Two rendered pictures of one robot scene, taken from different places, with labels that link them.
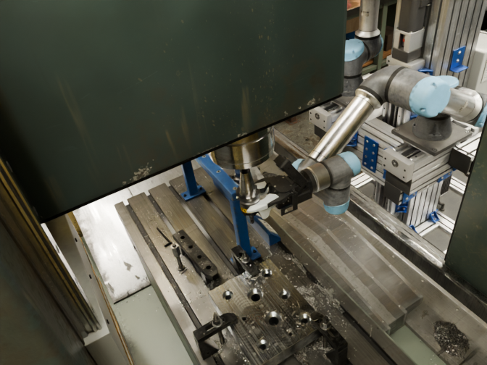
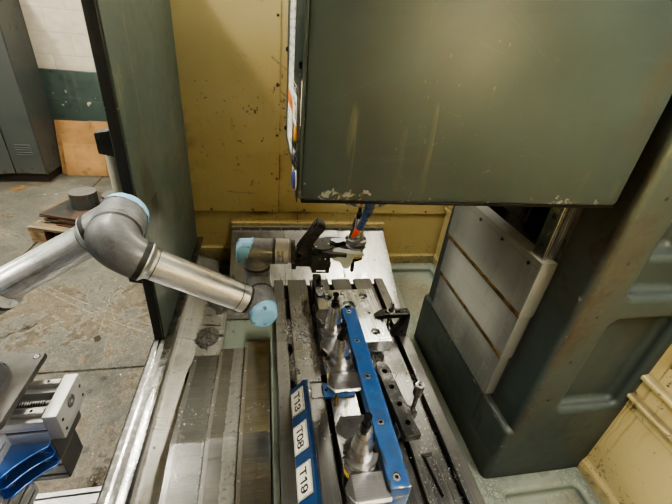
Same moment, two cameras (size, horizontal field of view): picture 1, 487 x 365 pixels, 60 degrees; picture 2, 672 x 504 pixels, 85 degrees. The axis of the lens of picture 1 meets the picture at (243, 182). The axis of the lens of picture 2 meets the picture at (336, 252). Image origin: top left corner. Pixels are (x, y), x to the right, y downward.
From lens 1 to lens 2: 1.79 m
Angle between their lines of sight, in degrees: 109
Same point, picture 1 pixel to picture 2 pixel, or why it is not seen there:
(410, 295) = (202, 360)
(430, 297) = (185, 360)
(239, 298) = (367, 325)
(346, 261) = (224, 399)
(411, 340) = not seen: hidden behind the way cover
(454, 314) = (187, 343)
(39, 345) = not seen: hidden behind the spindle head
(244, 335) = (372, 304)
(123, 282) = not seen: outside the picture
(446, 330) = (204, 339)
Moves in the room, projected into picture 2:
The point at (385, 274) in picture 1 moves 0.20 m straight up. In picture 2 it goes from (201, 380) to (195, 341)
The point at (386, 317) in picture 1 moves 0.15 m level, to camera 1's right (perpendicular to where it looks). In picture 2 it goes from (239, 351) to (206, 342)
